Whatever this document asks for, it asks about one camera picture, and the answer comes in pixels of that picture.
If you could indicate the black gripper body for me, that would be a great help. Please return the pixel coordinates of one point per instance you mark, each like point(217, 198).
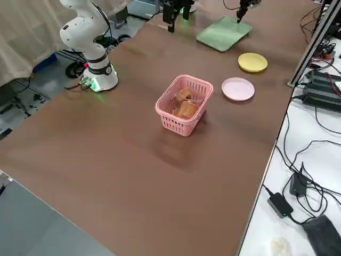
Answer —
point(250, 2)
point(173, 1)

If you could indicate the green rectangular tray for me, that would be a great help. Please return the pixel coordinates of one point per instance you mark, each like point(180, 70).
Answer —
point(223, 34)

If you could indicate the clear-wrapped bread pack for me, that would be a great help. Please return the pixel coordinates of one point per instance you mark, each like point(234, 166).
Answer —
point(186, 110)
point(183, 94)

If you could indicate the small pink plastic basket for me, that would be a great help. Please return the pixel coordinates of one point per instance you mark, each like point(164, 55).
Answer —
point(170, 125)

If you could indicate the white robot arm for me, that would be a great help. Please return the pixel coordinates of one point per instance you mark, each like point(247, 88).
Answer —
point(194, 5)
point(80, 29)

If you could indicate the yellow round plate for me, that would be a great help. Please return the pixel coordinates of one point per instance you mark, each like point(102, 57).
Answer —
point(252, 62)

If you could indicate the white round plate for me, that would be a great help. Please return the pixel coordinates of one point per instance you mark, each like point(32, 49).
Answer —
point(238, 89)

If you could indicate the black power supply box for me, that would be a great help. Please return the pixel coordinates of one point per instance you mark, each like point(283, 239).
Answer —
point(319, 98)
point(323, 80)

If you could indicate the blue plastic box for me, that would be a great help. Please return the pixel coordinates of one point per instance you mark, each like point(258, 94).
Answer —
point(45, 61)

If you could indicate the beige curtain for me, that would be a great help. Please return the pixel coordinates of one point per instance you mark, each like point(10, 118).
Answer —
point(26, 40)

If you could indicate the small black charger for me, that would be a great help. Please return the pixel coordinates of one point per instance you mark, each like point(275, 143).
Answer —
point(297, 184)

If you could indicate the flat black power adapter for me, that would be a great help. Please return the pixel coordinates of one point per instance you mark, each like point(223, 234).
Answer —
point(279, 205)

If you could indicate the white crumpled tissue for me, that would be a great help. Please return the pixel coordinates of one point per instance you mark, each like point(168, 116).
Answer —
point(279, 246)

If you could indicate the dark grey pouch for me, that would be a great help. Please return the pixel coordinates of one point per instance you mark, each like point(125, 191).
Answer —
point(323, 234)

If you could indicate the aluminium frame strut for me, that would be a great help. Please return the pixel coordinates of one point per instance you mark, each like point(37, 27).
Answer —
point(306, 53)

